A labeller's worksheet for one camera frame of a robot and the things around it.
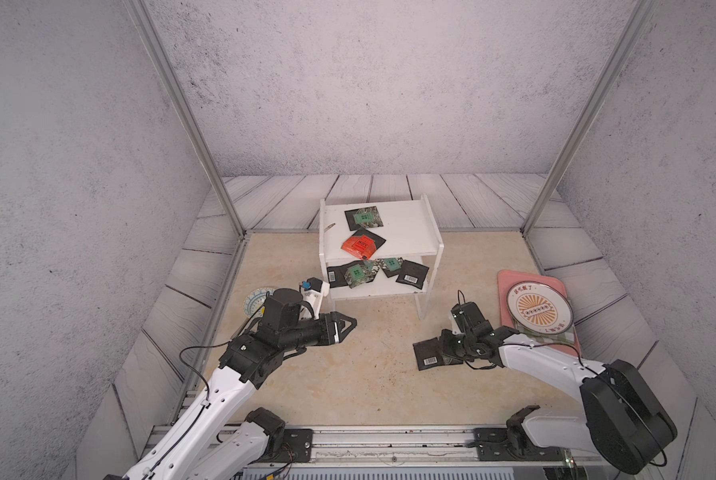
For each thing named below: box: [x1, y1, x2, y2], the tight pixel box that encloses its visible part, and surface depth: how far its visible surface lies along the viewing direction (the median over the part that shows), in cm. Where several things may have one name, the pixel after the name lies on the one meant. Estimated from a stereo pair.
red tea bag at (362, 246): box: [341, 235, 377, 260], surface depth 74 cm
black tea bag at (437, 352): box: [412, 328, 464, 371], surface depth 86 cm
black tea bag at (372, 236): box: [353, 227, 387, 250], surface depth 76 cm
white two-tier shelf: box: [318, 194, 444, 319], surface depth 80 cm
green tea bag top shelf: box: [344, 206, 384, 231], surface depth 80 cm
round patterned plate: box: [507, 281, 574, 336], surface depth 98 cm
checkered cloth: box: [514, 321, 576, 344], surface depth 92 cm
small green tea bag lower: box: [378, 257, 404, 278], surface depth 92 cm
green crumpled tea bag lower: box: [344, 259, 380, 289], surface depth 89 cm
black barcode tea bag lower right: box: [396, 260, 430, 290], surface depth 88 cm
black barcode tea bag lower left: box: [326, 260, 363, 288], surface depth 88 cm
